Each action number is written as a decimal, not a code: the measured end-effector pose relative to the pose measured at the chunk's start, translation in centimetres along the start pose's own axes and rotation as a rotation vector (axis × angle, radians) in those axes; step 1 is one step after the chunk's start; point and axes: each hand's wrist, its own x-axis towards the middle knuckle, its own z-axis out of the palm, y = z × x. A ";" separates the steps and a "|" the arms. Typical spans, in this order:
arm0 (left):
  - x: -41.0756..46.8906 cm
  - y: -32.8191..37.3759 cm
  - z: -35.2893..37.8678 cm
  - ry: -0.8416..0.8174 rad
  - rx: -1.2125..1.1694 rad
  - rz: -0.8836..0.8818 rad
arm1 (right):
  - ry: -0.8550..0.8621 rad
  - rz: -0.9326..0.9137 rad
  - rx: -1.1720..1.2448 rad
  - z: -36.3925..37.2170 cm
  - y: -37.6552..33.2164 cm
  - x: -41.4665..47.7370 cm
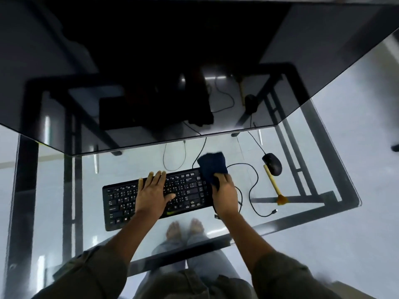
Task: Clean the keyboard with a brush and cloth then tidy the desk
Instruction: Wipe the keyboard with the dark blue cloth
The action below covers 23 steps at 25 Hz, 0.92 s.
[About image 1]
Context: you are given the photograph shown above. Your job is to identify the person's left hand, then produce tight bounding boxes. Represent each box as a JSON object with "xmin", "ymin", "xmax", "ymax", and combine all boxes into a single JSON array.
[{"xmin": 134, "ymin": 170, "xmax": 177, "ymax": 220}]

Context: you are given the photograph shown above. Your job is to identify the person's right hand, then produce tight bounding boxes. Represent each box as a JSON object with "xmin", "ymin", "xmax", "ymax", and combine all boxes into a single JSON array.
[{"xmin": 211, "ymin": 172, "xmax": 240, "ymax": 218}]

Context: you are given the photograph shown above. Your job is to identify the black keyboard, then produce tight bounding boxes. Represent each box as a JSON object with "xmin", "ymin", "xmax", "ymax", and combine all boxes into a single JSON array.
[{"xmin": 102, "ymin": 167, "xmax": 216, "ymax": 232}]

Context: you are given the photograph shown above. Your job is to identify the dark blue cloth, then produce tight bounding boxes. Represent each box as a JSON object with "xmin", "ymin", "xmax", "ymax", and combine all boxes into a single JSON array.
[{"xmin": 197, "ymin": 152, "xmax": 229, "ymax": 189}]

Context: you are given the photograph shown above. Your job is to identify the yellow handled brush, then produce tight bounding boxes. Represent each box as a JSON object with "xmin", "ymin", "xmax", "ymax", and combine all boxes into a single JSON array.
[{"xmin": 263, "ymin": 164, "xmax": 289, "ymax": 205}]

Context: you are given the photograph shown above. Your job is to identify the black keyboard cable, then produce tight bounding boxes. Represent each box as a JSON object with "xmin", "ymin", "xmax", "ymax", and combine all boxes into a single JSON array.
[{"xmin": 192, "ymin": 137, "xmax": 278, "ymax": 218}]

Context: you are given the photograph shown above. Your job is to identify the person's right forearm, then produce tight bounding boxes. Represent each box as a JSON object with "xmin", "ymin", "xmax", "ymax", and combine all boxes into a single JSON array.
[{"xmin": 218, "ymin": 211, "xmax": 278, "ymax": 277}]

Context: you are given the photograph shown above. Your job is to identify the person's left forearm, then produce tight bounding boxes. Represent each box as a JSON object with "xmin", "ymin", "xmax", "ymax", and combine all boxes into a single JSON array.
[{"xmin": 104, "ymin": 211, "xmax": 163, "ymax": 268}]

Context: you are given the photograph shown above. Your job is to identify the person's legs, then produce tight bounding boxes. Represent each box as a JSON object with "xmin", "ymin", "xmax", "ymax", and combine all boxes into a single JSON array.
[{"xmin": 134, "ymin": 218, "xmax": 250, "ymax": 299}]

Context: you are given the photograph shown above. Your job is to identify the glass desk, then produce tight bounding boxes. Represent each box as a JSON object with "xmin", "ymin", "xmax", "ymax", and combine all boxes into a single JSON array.
[{"xmin": 0, "ymin": 99, "xmax": 362, "ymax": 299}]

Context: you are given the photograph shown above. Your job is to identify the black computer mouse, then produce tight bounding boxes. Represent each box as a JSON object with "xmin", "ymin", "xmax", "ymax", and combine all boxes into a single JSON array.
[{"xmin": 261, "ymin": 153, "xmax": 283, "ymax": 176}]

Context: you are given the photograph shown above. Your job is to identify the black monitor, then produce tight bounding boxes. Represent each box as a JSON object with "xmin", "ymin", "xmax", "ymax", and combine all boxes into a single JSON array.
[{"xmin": 0, "ymin": 0, "xmax": 399, "ymax": 157}]

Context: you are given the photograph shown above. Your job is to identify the beige upholstered chair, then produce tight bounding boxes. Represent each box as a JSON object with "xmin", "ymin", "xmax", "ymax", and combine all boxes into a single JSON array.
[{"xmin": 330, "ymin": 280, "xmax": 378, "ymax": 299}]

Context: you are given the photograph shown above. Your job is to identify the thin black loose cable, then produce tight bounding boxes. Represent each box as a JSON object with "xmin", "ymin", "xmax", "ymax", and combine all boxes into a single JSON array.
[{"xmin": 163, "ymin": 141, "xmax": 187, "ymax": 172}]

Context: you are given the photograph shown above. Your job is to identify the black mouse cable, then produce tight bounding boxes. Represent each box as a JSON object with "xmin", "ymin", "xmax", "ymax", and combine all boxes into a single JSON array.
[{"xmin": 248, "ymin": 131, "xmax": 267, "ymax": 155}]

